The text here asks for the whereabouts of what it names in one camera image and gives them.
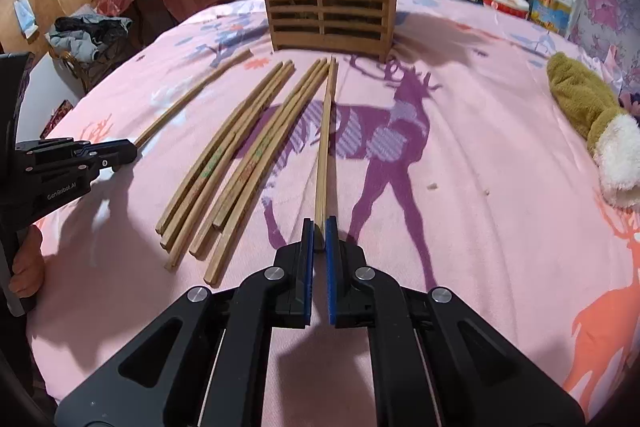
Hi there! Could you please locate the red carton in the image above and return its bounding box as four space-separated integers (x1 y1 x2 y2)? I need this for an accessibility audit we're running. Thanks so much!
42 99 76 138

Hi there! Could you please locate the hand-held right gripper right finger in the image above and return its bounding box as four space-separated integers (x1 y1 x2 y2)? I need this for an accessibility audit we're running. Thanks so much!
324 216 587 427

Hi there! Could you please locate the brown wooden chopstick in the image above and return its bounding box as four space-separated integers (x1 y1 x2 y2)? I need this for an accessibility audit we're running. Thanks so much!
134 49 253 148

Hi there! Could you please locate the pale wooden chopstick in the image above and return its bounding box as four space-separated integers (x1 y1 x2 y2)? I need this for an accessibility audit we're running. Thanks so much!
321 62 340 228
314 56 335 222

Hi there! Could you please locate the bunch of brown wooden chopsticks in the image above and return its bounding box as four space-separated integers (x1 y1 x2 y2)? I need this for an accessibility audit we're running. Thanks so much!
156 59 331 286

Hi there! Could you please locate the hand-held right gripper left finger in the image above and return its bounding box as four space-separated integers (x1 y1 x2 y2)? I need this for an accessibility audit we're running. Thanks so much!
54 218 317 427

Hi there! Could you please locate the olive and white plush toy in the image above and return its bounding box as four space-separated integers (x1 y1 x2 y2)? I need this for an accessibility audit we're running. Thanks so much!
546 52 640 208

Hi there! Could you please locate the red and white bowl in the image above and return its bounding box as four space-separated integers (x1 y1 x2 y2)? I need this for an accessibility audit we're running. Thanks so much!
482 0 531 20

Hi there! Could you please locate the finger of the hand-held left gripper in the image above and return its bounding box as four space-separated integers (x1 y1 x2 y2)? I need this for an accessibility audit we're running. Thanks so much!
17 137 139 180

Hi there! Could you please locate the pile of grey clothes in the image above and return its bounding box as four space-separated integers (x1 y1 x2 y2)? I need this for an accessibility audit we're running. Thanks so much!
47 13 134 64

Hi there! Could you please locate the person's left hand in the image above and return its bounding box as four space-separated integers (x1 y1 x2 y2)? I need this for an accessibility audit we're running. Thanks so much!
9 226 47 299

